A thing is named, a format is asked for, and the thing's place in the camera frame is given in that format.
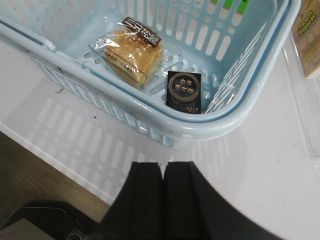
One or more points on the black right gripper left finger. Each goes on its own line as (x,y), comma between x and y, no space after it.
(136,213)

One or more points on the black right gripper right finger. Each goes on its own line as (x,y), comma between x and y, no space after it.
(194,210)

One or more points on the black tissue pack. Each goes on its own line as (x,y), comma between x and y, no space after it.
(183,91)

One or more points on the packaged bread slice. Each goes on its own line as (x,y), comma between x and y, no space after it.
(131,50)

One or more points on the light blue plastic basket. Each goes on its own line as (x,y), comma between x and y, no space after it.
(233,53)

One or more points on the clear acrylic display shelf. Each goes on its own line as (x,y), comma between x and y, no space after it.
(306,94)

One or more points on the colourful puzzle cube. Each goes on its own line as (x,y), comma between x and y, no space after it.
(242,5)

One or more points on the orange cream carton box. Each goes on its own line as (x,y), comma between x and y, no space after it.
(306,37)

